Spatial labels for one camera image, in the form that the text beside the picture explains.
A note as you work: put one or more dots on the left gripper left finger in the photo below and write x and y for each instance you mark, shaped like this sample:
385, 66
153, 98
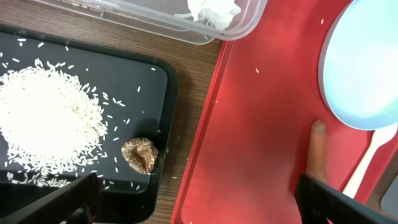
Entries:
77, 202

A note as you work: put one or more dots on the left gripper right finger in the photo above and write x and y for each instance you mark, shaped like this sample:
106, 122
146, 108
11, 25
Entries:
319, 203

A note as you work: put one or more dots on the white rice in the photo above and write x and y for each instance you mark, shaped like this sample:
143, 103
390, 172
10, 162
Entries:
50, 125

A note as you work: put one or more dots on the brown food scrap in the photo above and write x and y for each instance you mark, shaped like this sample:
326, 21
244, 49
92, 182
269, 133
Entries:
140, 154

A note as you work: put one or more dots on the light blue plate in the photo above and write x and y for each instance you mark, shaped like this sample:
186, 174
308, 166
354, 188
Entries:
357, 68

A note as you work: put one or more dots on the small white tissue piece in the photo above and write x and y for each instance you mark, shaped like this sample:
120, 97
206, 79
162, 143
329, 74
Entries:
219, 13

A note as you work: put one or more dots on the black waste tray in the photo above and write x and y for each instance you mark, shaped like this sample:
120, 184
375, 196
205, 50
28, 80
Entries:
139, 94

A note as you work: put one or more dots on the orange carrot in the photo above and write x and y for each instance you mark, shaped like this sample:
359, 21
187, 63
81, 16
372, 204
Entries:
316, 153

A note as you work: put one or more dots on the red serving tray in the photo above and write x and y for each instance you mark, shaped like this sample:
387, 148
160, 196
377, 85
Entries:
251, 143

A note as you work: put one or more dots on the white plastic spoon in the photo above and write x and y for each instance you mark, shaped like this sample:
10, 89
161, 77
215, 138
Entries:
379, 138

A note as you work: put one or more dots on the clear plastic bin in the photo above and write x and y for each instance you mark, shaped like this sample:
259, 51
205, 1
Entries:
157, 17

